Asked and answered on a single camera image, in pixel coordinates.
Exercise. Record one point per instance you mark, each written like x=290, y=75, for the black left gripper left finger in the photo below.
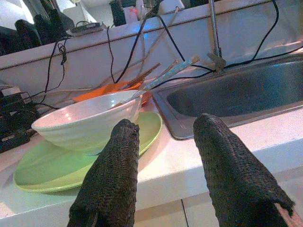
x=111, y=179

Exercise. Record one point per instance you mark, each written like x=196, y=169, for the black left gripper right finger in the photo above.
x=232, y=177

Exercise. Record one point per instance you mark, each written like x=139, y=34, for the light green plate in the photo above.
x=47, y=170

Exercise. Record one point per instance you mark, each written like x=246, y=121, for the white ceramic bowl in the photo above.
x=78, y=123

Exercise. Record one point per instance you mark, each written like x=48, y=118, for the stainless steel sink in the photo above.
x=236, y=94

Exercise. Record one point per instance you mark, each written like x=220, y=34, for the orange bowl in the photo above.
x=101, y=91

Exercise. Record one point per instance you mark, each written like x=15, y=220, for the black power strip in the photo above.
x=14, y=113

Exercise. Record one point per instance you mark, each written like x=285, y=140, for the blue patterned chopstick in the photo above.
x=170, y=72

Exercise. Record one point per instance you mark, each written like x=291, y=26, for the chrome faucet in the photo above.
x=214, y=28

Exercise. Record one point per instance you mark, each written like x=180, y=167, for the thin pale wooden stick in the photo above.
x=163, y=28

